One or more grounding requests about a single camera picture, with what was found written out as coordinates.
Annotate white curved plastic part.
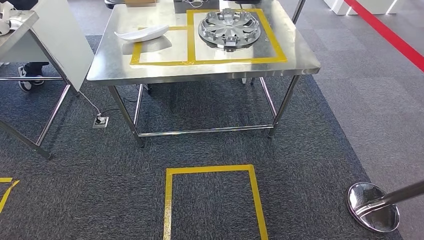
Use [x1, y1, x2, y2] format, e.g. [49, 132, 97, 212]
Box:
[114, 24, 170, 43]

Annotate steel workbench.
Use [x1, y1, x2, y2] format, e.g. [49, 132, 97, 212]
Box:
[86, 0, 322, 148]

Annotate silver wheel hubcap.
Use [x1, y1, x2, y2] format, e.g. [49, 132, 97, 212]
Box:
[198, 8, 262, 51]

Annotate floor power socket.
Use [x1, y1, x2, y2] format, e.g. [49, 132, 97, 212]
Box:
[92, 114, 110, 129]

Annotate dark grey box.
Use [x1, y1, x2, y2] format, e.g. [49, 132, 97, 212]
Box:
[173, 0, 221, 14]

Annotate brown cardboard box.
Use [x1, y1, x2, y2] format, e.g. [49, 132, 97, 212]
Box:
[124, 0, 159, 8]

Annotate grey metal pole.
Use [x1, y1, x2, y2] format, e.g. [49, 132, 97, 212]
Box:
[291, 0, 307, 25]

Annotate white floor block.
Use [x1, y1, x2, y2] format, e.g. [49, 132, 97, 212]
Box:
[322, 0, 398, 16]

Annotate white partition panel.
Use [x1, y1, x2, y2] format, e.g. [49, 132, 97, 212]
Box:
[31, 0, 96, 93]

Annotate person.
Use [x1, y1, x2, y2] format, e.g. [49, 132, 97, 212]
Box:
[17, 61, 50, 94]

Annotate red barrier belt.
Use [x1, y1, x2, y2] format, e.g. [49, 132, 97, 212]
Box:
[343, 0, 424, 73]

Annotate steel side table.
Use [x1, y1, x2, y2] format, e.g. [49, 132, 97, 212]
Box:
[0, 9, 80, 160]

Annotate yellow floor tape mark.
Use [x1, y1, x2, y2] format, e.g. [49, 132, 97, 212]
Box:
[0, 177, 21, 214]

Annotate white VR headset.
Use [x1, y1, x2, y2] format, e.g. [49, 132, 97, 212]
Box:
[0, 0, 15, 37]

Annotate white power cable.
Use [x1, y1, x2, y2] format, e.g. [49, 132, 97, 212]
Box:
[78, 90, 102, 117]

